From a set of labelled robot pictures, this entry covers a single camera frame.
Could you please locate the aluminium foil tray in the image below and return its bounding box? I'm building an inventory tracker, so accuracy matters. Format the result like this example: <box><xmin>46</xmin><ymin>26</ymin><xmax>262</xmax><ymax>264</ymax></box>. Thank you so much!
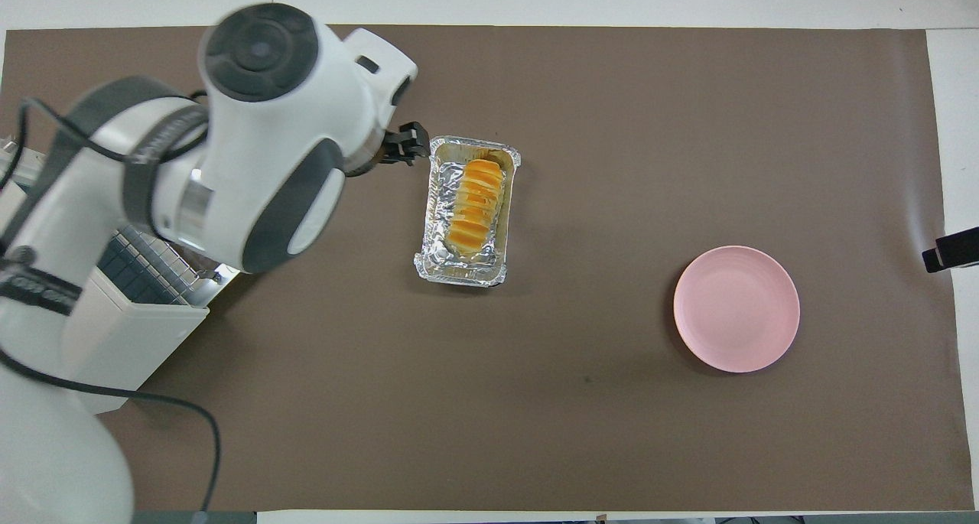
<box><xmin>414</xmin><ymin>135</ymin><xmax>522</xmax><ymax>288</ymax></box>

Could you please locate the brown table mat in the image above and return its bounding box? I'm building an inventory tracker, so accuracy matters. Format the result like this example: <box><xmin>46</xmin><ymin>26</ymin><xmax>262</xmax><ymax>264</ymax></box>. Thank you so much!
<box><xmin>0</xmin><ymin>24</ymin><xmax>976</xmax><ymax>512</ymax></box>

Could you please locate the foil-lined glass oven door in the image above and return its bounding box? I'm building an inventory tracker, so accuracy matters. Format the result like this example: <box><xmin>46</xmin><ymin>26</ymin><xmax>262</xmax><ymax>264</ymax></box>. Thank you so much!
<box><xmin>184</xmin><ymin>262</ymin><xmax>242</xmax><ymax>309</ymax></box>

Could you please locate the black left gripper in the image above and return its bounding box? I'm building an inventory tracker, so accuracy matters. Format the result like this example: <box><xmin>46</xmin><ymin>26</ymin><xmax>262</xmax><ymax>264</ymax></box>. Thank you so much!
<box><xmin>379</xmin><ymin>122</ymin><xmax>431</xmax><ymax>165</ymax></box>

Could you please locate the white toaster oven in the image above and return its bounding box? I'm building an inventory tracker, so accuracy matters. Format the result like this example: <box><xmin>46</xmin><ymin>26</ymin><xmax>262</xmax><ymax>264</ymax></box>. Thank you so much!
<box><xmin>0</xmin><ymin>135</ymin><xmax>210</xmax><ymax>416</ymax></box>

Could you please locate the oven wire rack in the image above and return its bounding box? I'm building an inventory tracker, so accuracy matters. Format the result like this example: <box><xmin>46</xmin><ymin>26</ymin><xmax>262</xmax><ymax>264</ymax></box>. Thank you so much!
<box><xmin>96</xmin><ymin>226</ymin><xmax>223</xmax><ymax>308</ymax></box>

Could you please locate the sliced golden bread loaf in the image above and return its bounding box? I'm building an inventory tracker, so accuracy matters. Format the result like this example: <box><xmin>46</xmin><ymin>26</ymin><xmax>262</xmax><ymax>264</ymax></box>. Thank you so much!
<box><xmin>446</xmin><ymin>158</ymin><xmax>506</xmax><ymax>253</ymax></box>

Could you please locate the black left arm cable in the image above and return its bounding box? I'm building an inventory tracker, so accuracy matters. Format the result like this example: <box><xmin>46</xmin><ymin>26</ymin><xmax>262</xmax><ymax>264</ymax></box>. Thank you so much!
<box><xmin>0</xmin><ymin>88</ymin><xmax>223</xmax><ymax>514</ymax></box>

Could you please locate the pink round plate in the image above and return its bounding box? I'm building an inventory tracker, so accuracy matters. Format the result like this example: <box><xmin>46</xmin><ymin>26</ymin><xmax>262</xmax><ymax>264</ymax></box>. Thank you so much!
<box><xmin>673</xmin><ymin>246</ymin><xmax>801</xmax><ymax>373</ymax></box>

